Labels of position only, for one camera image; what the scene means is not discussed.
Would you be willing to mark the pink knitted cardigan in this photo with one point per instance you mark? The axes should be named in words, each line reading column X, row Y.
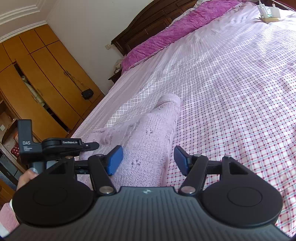
column 147, row 142

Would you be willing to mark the small black shoulder bag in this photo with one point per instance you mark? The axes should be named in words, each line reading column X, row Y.
column 87, row 94

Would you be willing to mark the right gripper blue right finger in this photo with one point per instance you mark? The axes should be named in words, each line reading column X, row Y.
column 194, row 168

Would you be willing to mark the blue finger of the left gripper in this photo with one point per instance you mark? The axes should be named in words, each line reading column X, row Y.
column 85, row 147

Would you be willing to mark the orange wooden wardrobe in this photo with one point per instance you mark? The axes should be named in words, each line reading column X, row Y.
column 41, row 81

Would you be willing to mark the magenta quilted pillow cover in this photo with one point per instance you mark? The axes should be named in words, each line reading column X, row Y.
column 197, row 18

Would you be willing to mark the dark wooden headboard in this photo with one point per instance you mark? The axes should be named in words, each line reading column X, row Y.
column 155, row 17

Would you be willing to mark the dark wooden nightstand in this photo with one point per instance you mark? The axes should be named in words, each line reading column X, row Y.
column 115, row 77

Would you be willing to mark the white pillow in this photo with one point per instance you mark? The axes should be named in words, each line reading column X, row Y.
column 197, row 4

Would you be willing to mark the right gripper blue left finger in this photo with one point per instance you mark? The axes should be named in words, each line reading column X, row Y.
column 102, row 167

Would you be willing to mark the power strip with white chargers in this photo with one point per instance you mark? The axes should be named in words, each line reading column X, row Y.
column 268, row 14

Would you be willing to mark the pink checkered bed sheet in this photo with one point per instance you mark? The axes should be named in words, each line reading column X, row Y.
column 235, row 77

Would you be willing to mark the person's left hand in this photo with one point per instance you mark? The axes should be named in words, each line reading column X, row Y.
column 25, row 178

